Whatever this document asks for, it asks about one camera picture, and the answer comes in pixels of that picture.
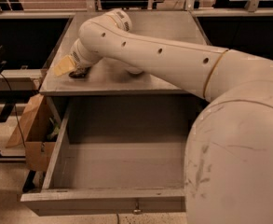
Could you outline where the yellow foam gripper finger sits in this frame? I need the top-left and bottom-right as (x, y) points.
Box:
(53, 55), (76, 77)

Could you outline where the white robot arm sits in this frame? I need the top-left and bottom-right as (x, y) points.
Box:
(54, 9), (273, 224)

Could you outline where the open grey top drawer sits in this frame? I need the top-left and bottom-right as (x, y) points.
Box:
(20, 104), (193, 217)

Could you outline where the small metal drawer knob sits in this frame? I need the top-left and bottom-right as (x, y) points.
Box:
(132, 207), (143, 215)

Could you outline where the grey wooden cabinet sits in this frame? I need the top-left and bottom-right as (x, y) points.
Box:
(38, 10), (212, 126)

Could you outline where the white ceramic bowl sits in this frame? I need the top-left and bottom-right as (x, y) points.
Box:
(123, 64), (143, 75)

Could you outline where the brown cardboard box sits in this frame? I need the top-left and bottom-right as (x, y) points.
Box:
(7, 94), (55, 172)

